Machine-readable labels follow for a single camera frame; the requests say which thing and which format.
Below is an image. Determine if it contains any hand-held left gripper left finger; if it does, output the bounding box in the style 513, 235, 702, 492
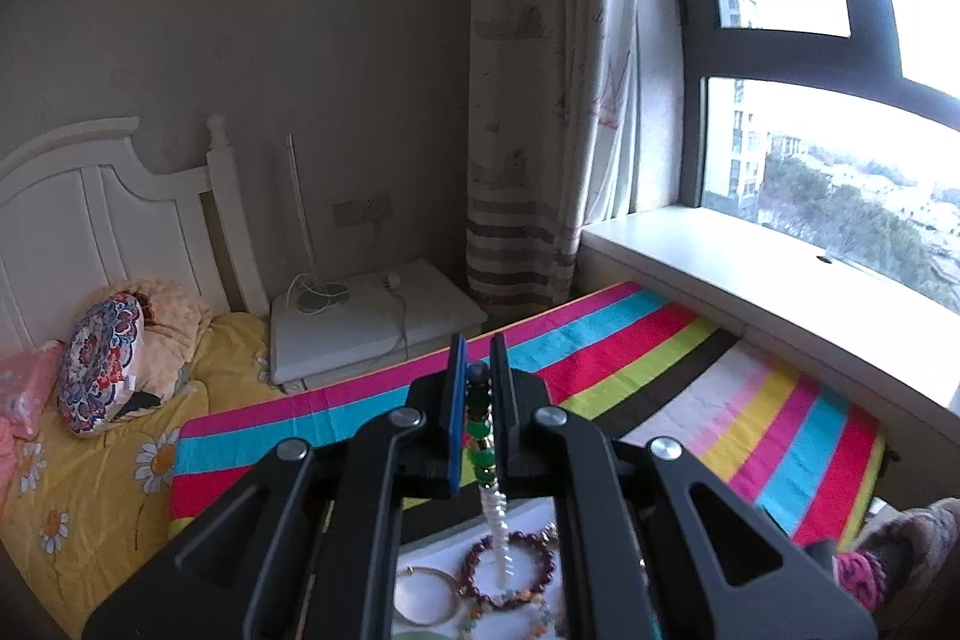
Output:
82, 332, 470, 640

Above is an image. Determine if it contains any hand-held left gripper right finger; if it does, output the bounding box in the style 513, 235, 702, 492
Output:
489, 332, 878, 640

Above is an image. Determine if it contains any green and white bead necklace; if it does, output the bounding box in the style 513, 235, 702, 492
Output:
463, 361, 518, 600

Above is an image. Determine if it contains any dark red bead bracelet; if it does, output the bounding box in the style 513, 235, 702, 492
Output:
459, 531, 560, 611

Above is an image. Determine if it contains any grey shallow tray box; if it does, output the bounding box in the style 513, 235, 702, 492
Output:
394, 520, 593, 640

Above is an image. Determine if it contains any thin silver bangle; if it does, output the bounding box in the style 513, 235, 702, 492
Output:
395, 565, 460, 626

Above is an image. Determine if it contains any white nightstand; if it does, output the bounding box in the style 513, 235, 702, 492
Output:
268, 257, 488, 390

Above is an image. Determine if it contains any striped colourful cloth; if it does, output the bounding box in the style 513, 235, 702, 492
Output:
169, 280, 890, 640

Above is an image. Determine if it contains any white windowsill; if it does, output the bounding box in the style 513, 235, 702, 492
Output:
581, 206, 960, 416

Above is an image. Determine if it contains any peach fluffy pillow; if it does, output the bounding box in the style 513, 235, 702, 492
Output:
112, 276, 215, 401

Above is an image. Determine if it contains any beige patterned curtain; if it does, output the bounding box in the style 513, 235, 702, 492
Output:
465, 0, 608, 315

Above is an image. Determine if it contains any dark cloth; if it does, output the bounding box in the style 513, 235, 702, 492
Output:
111, 387, 162, 422

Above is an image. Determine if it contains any round patterned cushion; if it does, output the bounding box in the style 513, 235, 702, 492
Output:
56, 293, 145, 437

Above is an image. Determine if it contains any yellow floral bedsheet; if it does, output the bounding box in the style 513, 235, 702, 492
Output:
0, 310, 293, 637

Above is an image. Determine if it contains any white wooden headboard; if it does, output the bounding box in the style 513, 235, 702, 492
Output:
0, 115, 271, 348

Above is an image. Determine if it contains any white sheer curtain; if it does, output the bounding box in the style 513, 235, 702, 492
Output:
577, 0, 695, 229

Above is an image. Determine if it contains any pink cloth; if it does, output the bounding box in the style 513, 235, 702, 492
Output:
0, 340, 65, 506

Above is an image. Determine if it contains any white cable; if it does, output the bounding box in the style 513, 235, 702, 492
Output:
382, 276, 413, 356

